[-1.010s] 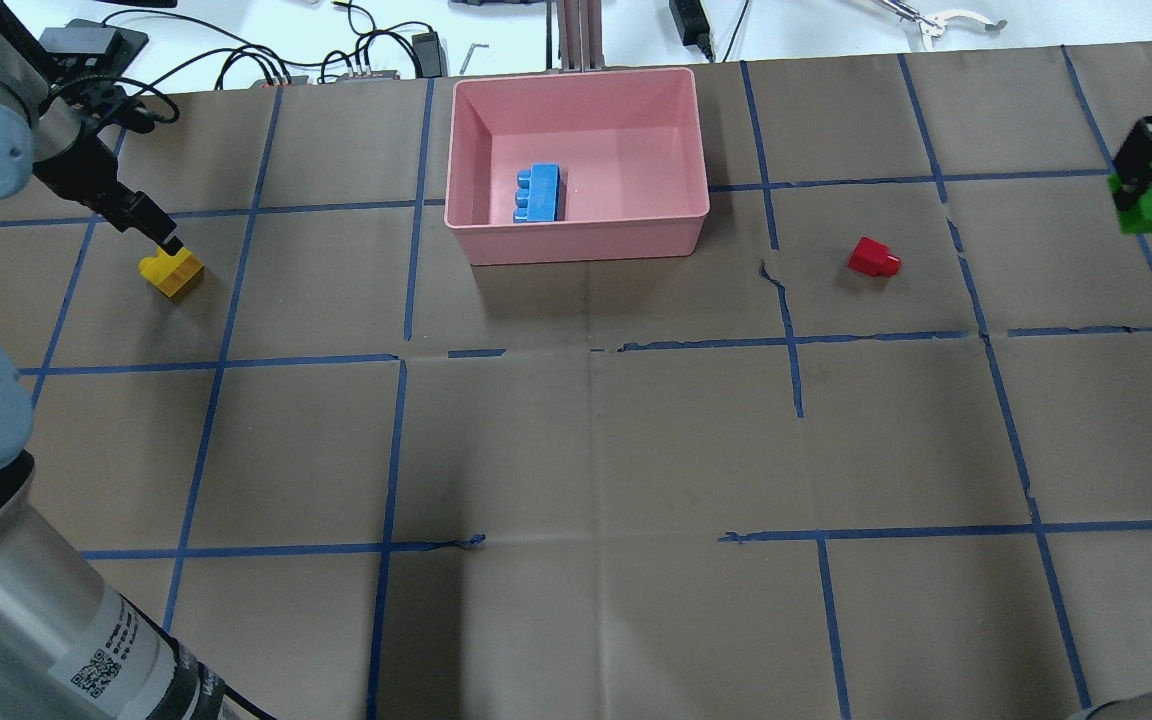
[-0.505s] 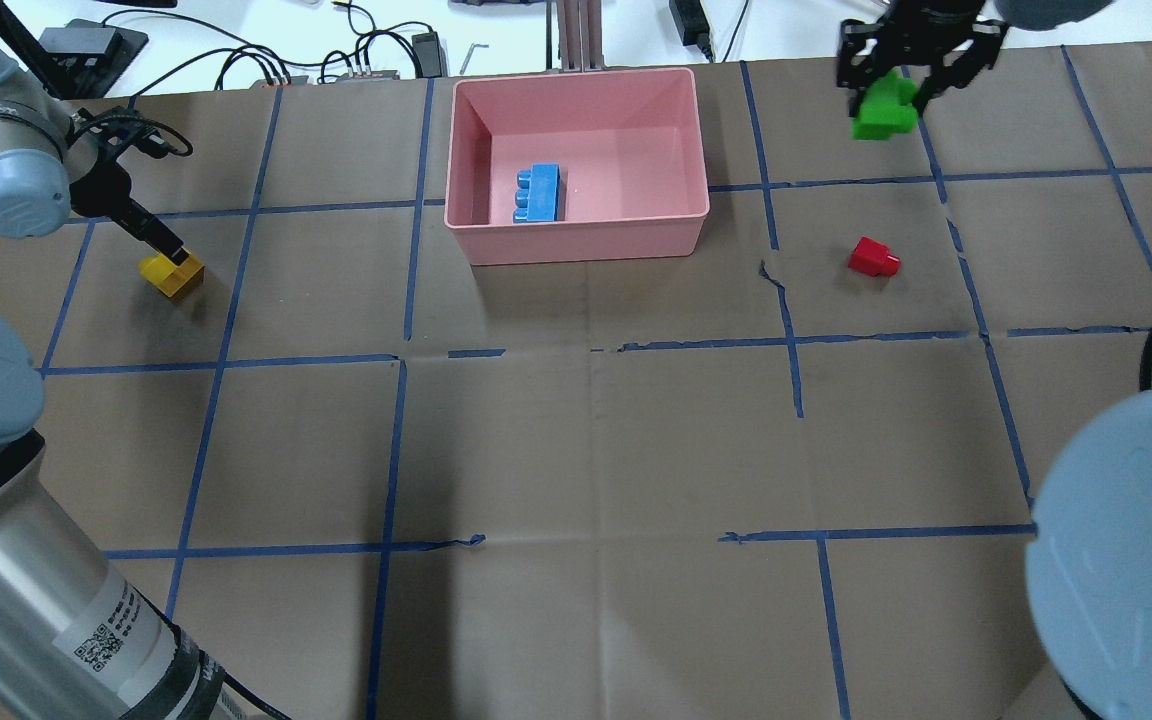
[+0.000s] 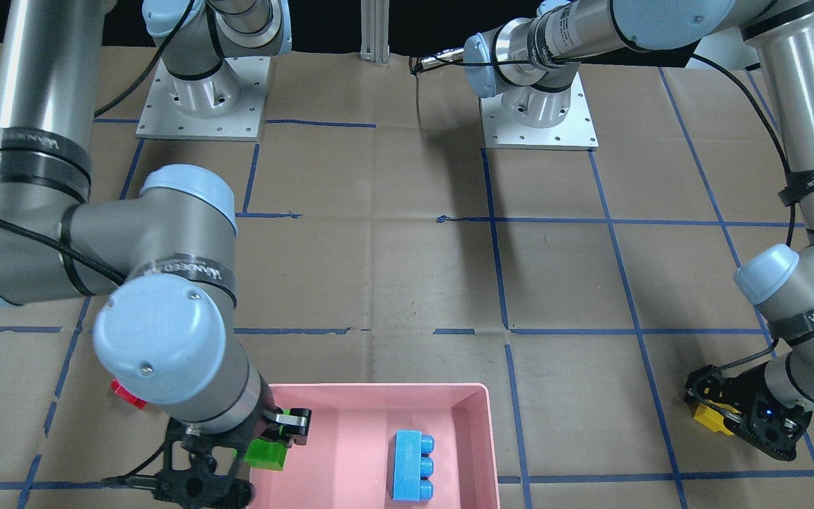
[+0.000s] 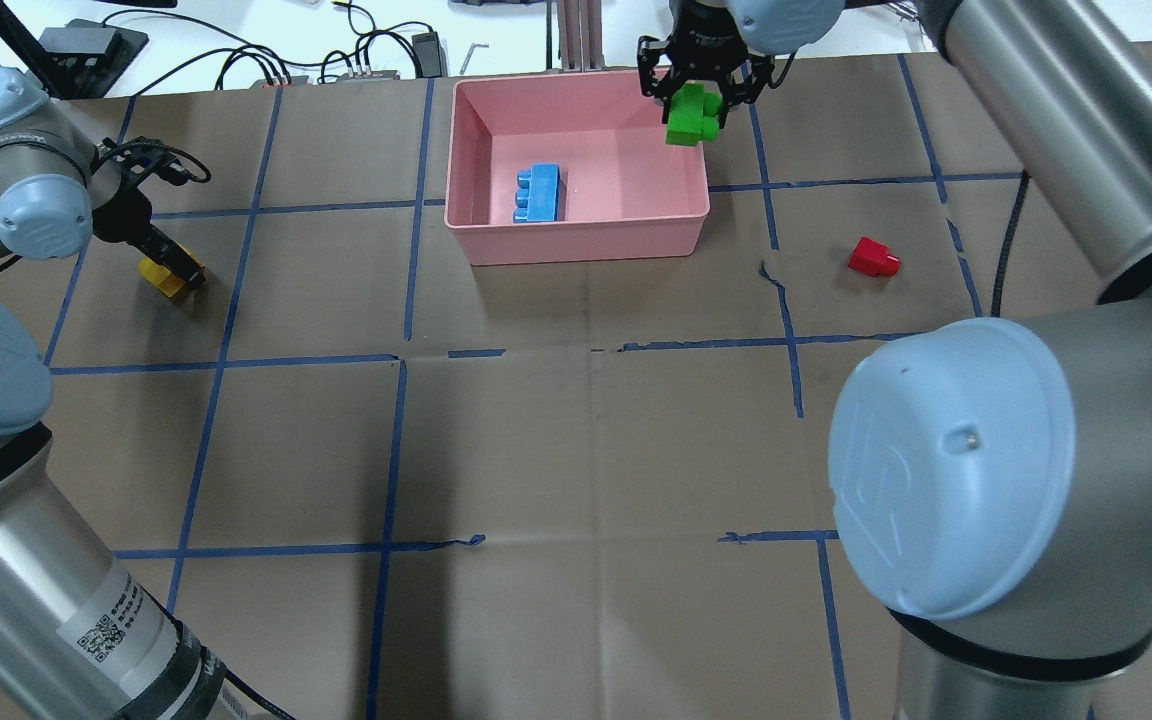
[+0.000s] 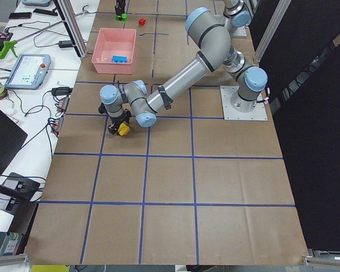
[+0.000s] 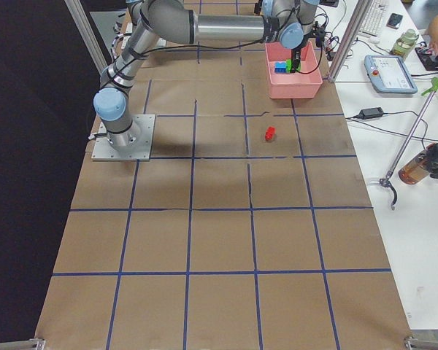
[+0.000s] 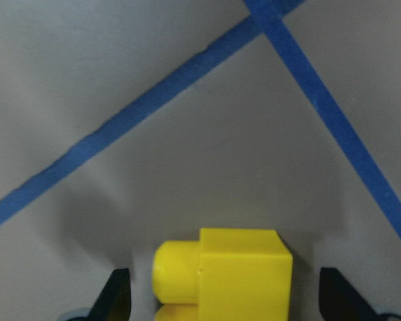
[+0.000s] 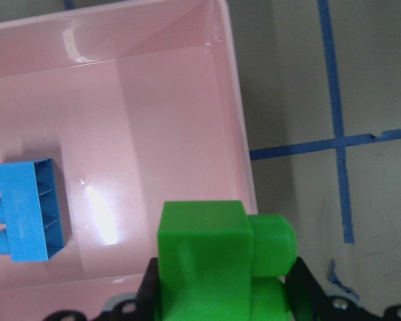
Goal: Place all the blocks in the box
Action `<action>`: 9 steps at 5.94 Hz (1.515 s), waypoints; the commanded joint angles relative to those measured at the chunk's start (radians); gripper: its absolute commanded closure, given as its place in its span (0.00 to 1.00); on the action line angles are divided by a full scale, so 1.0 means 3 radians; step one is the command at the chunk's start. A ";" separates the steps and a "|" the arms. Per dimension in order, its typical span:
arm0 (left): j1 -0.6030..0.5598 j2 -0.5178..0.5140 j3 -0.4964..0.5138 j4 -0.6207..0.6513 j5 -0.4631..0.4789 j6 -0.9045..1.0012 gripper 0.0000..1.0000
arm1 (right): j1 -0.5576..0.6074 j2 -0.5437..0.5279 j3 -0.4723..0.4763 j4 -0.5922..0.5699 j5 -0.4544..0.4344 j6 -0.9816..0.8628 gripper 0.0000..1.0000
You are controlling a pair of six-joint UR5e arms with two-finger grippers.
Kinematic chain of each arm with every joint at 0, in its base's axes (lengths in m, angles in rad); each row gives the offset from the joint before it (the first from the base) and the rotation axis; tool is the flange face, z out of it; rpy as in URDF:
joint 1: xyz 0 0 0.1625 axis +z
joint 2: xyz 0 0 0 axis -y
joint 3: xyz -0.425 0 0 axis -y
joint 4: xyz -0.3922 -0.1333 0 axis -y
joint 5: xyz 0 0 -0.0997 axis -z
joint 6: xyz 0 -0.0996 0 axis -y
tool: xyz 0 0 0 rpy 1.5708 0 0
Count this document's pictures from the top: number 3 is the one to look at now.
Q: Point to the blue toy block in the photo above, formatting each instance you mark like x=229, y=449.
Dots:
x=413, y=466

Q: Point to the yellow toy block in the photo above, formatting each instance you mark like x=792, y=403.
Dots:
x=709, y=418

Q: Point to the pink plastic box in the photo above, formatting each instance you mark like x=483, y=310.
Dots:
x=348, y=461

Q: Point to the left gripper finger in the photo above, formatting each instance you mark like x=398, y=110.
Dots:
x=706, y=385

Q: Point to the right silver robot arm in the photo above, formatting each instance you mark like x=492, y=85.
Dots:
x=164, y=260

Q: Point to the aluminium frame post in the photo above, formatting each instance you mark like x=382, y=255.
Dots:
x=374, y=46

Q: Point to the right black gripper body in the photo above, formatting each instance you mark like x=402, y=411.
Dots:
x=297, y=422

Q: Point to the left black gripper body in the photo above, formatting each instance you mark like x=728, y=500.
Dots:
x=740, y=398

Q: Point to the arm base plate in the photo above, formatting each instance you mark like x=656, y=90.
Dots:
x=227, y=106
x=551, y=114

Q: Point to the red toy block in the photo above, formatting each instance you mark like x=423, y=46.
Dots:
x=120, y=391

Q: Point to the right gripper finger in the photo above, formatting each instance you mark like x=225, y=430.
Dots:
x=288, y=427

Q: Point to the green toy block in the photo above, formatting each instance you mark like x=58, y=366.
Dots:
x=269, y=450

